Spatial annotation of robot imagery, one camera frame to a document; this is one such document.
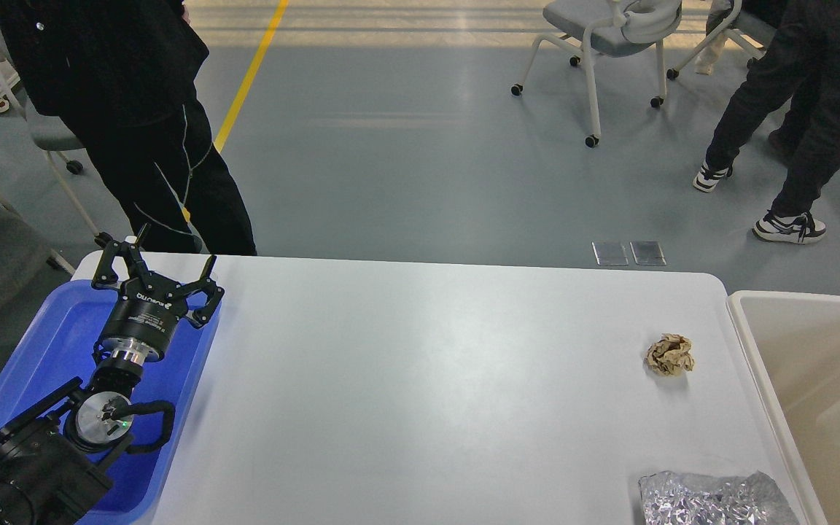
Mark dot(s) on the metal floor plate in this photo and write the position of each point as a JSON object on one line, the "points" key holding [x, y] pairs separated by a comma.
{"points": [[648, 253], [610, 253]]}

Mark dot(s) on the right metal floor plate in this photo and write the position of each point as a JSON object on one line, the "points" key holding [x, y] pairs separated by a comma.
{"points": [[648, 253]]}

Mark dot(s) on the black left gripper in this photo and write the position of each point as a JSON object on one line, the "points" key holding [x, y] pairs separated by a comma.
{"points": [[144, 318]]}

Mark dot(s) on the left metal floor plate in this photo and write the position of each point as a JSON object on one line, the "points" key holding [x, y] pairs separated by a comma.
{"points": [[610, 253]]}

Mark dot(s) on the beige plastic bin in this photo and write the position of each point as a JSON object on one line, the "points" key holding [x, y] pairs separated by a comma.
{"points": [[792, 343]]}

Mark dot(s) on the crumpled brown paper ball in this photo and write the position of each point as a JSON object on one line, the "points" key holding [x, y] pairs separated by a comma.
{"points": [[670, 355]]}

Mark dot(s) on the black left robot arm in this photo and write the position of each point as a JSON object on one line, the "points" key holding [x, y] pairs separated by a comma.
{"points": [[93, 400]]}

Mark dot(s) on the blue plastic tray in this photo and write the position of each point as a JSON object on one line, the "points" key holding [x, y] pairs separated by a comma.
{"points": [[57, 347]]}

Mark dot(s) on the grey chair at left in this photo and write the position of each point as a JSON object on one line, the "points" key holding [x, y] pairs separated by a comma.
{"points": [[51, 136]]}

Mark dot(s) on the person in black clothes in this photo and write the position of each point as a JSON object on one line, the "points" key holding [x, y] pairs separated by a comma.
{"points": [[121, 76]]}

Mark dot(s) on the grey white office chair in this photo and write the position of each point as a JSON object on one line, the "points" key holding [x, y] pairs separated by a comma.
{"points": [[611, 28]]}

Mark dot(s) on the person in black trousers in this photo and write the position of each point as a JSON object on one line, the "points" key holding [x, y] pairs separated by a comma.
{"points": [[801, 67]]}

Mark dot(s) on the crumpled silver foil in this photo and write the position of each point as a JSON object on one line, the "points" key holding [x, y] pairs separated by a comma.
{"points": [[682, 498]]}

